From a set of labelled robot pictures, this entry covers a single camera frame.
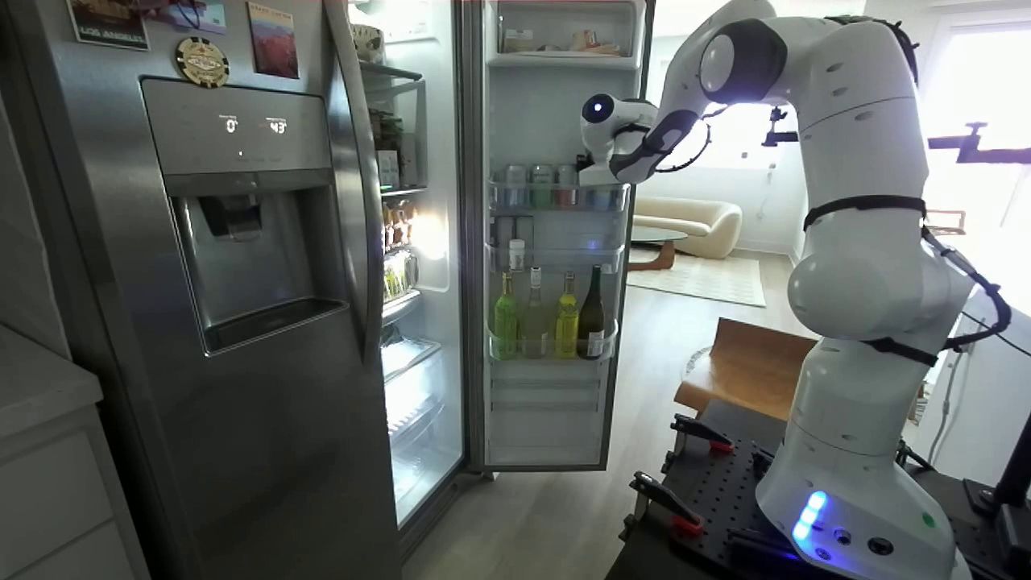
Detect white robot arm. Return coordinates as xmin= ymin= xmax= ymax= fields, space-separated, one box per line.
xmin=579 ymin=0 xmax=972 ymax=580

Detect dark wine bottle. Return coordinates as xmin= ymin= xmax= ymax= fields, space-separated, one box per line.
xmin=578 ymin=270 xmax=606 ymax=362

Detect green glass bottle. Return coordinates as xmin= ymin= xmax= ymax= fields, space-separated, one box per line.
xmin=492 ymin=273 xmax=519 ymax=362

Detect stainless steel freezer door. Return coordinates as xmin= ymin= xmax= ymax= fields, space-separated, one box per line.
xmin=0 ymin=0 xmax=399 ymax=580

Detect white base cabinet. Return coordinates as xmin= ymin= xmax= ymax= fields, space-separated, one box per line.
xmin=0 ymin=330 xmax=151 ymax=580

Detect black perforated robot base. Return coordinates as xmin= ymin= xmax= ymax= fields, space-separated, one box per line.
xmin=611 ymin=396 xmax=1031 ymax=580

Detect yellow drink bottle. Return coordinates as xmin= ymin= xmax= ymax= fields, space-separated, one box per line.
xmin=555 ymin=276 xmax=579 ymax=362

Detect open refrigerator door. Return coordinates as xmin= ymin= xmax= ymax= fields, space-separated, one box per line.
xmin=459 ymin=0 xmax=654 ymax=470

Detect clear glass bottle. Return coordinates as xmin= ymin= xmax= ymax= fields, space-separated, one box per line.
xmin=523 ymin=268 xmax=549 ymax=359

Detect beige sofa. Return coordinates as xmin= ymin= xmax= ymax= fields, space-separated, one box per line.
xmin=636 ymin=196 xmax=742 ymax=258

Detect round gold fridge magnet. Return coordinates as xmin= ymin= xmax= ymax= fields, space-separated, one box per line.
xmin=175 ymin=36 xmax=228 ymax=86

